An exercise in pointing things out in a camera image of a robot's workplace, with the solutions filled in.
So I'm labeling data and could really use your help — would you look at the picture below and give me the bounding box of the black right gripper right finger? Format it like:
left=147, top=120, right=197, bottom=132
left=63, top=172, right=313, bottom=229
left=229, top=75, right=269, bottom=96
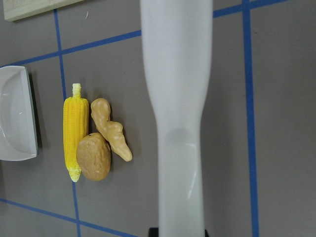
left=204, top=229, right=210, bottom=237

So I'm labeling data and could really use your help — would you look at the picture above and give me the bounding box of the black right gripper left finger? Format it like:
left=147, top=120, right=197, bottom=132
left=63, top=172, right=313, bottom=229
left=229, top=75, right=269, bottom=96
left=148, top=227, right=159, bottom=237

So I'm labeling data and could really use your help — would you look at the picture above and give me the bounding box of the brown toy potato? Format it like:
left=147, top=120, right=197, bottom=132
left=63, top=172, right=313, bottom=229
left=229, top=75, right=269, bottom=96
left=77, top=133, right=111, bottom=181

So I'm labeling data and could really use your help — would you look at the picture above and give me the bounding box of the tan toy ginger root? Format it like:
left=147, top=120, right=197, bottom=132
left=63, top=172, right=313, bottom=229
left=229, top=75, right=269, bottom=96
left=91, top=98, right=132, bottom=162

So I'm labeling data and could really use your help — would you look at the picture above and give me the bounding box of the yellow toy corn cob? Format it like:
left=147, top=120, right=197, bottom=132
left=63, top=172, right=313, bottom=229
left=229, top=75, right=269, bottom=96
left=63, top=83, right=89, bottom=182

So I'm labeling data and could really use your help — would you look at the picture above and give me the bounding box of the beige dustpan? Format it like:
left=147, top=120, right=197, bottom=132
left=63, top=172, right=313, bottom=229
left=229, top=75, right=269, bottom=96
left=0, top=66, right=38, bottom=161

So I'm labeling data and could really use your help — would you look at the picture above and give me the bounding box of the white hand brush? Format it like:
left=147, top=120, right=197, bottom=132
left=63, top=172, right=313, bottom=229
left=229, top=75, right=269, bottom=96
left=140, top=0, right=213, bottom=237

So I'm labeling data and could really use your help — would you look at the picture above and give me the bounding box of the wooden cutting board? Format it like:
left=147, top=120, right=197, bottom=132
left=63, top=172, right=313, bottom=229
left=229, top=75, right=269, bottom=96
left=2, top=0, right=81, bottom=22

